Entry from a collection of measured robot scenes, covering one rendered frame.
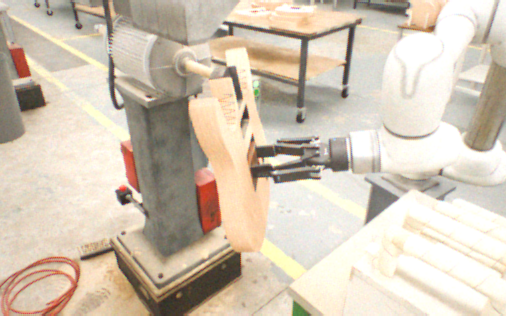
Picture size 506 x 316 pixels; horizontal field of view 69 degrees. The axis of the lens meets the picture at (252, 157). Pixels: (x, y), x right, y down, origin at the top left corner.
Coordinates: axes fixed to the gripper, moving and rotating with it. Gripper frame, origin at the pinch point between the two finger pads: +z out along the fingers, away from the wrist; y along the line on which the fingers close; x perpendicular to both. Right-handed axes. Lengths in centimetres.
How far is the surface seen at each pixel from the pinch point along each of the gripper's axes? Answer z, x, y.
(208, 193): 43, -62, 66
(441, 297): -32.8, -13.1, -25.9
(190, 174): 47, -47, 62
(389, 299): -24.5, -13.7, -25.8
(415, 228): -30.4, -6.2, -16.5
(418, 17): -156, -128, 515
